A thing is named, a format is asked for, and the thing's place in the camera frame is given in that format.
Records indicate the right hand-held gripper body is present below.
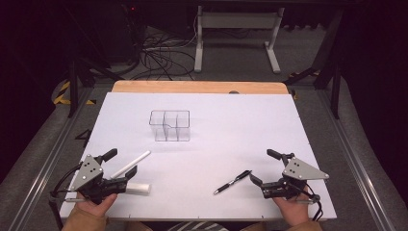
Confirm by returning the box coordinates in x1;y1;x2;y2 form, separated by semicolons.
261;157;330;205

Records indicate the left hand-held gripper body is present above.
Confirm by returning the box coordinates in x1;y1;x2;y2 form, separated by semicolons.
64;154;129;205

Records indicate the white pen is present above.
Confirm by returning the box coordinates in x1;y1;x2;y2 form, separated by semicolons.
110;149;152;180

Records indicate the black pen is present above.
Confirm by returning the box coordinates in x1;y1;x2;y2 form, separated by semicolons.
213;169;253;195

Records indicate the clear acrylic organizer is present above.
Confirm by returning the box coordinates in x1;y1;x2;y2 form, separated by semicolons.
148;109;191;142

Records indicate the person's left hand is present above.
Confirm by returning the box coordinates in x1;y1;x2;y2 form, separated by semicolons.
76;192;118;219

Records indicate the person's right hand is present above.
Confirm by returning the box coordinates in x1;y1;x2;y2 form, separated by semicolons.
272;194;311;227

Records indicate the white eraser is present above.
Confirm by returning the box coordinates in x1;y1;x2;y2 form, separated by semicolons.
125;182;152;195

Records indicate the white table cover board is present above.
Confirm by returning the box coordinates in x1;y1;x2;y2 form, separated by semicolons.
59;91;338;222

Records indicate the yellow black hazard tape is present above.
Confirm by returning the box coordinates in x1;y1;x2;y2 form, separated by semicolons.
52;80;97;106

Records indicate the black metal stand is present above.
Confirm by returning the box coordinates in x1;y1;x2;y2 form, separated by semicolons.
283;6;345;120
65;47;124;118

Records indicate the person's striped shirt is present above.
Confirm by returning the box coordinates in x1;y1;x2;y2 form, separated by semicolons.
166;220;230;231

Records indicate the right hand-held gripper cable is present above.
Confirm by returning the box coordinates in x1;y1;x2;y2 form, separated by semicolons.
302;181;323;223

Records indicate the hand-held gripper cable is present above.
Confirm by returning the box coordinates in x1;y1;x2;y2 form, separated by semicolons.
302;181;323;223
47;163;83;231

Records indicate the aluminium floor rail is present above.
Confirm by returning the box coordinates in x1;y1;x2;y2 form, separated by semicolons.
316;90;397;231
6;86;94;231

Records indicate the left hand-held gripper cable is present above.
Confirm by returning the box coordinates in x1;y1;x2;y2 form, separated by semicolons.
47;163;83;231

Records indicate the bundle of floor cables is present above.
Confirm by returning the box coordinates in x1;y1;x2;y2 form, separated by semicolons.
129;27;198;81

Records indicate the white metal stand frame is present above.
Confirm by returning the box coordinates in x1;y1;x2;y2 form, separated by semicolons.
193;5;286;74

